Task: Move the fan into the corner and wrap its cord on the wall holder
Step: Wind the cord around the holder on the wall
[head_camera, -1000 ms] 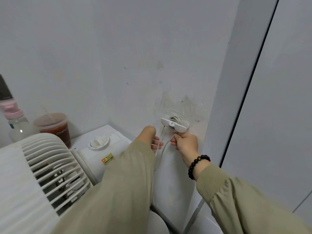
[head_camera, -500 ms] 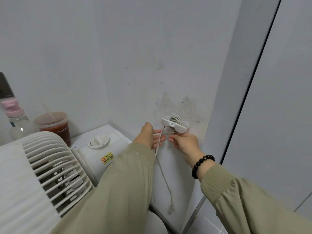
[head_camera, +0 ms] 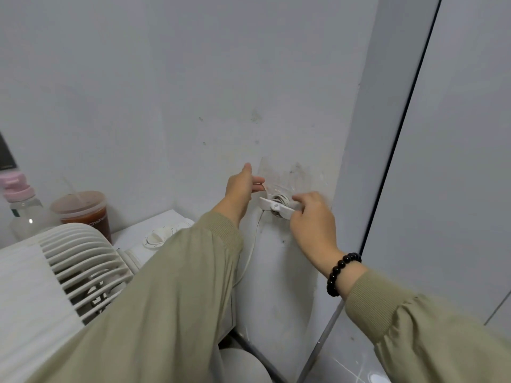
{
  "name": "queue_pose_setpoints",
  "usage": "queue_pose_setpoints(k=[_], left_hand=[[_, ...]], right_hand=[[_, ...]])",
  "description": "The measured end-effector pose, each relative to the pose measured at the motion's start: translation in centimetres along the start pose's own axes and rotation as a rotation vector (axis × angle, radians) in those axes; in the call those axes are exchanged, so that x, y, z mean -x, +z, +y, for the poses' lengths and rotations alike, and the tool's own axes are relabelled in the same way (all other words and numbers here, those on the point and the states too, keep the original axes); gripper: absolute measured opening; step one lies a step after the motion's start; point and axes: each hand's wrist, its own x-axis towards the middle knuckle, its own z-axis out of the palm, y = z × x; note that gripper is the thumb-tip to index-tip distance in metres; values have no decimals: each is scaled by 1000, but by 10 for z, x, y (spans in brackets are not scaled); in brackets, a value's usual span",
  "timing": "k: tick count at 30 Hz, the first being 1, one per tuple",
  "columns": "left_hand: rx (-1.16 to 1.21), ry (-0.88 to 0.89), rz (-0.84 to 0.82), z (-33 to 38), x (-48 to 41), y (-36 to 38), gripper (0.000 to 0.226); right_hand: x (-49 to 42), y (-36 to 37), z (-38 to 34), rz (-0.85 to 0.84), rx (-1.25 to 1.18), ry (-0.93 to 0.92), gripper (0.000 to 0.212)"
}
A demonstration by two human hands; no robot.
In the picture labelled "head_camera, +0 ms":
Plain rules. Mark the white wardrobe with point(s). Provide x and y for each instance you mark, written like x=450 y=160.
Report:
x=447 y=155

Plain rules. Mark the clear bottle with pink cap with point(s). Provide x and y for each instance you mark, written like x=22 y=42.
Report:
x=24 y=211

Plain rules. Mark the dark wall socket panel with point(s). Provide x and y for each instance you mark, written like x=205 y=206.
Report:
x=7 y=155

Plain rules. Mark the white fan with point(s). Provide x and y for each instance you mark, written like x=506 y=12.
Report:
x=44 y=283

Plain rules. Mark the person's left hand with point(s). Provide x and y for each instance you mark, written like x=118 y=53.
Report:
x=239 y=191

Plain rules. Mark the person's right forearm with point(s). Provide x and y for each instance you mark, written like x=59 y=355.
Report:
x=431 y=335

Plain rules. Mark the cup of brown drink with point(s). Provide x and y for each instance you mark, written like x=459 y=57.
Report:
x=86 y=215

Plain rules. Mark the person's left forearm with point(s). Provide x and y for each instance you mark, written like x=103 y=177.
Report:
x=139 y=315

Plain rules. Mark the person's right hand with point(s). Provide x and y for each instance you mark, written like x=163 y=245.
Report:
x=315 y=231

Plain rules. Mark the white wall hook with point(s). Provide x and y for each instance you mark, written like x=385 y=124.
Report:
x=265 y=203

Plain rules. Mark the white nightstand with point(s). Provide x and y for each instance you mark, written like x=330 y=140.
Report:
x=131 y=231

